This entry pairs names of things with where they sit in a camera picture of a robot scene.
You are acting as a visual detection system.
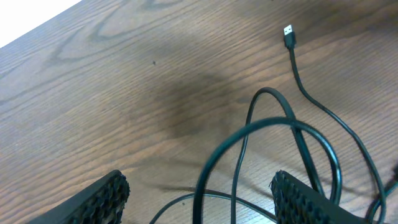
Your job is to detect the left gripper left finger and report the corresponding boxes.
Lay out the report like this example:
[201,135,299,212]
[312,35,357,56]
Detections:
[28,170,130,224]

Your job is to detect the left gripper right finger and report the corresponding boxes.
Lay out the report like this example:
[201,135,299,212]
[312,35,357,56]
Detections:
[271,170,368,224]

